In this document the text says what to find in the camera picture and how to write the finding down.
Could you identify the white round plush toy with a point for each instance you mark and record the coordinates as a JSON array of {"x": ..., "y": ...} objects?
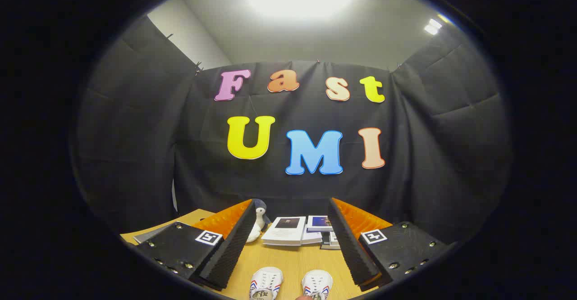
[{"x": 253, "y": 234}]

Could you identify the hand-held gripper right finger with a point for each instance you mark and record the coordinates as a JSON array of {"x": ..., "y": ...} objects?
[{"x": 349, "y": 241}]

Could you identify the white canvas shoe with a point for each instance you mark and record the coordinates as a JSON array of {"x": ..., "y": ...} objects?
[
  {"x": 267, "y": 279},
  {"x": 317, "y": 282}
]

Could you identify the white book green cover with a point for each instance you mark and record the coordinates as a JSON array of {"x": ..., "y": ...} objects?
[{"x": 334, "y": 238}]

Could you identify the white book dark portrait cover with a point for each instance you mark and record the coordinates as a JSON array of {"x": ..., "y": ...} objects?
[{"x": 284, "y": 233}]

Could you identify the grey fabric storage box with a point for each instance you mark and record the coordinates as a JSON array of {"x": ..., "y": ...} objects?
[{"x": 151, "y": 234}]

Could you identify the penguin plush toy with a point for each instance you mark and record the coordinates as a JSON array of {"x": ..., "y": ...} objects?
[{"x": 260, "y": 214}]

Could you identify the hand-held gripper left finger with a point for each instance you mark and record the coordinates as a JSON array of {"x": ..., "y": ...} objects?
[{"x": 236, "y": 241}]

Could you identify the white book blue picture cover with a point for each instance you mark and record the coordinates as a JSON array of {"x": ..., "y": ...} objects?
[{"x": 319, "y": 222}]

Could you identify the small ceiling light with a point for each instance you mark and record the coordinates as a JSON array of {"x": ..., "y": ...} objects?
[{"x": 432, "y": 26}]

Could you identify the plain white book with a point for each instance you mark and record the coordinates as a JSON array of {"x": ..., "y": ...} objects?
[{"x": 312, "y": 238}]

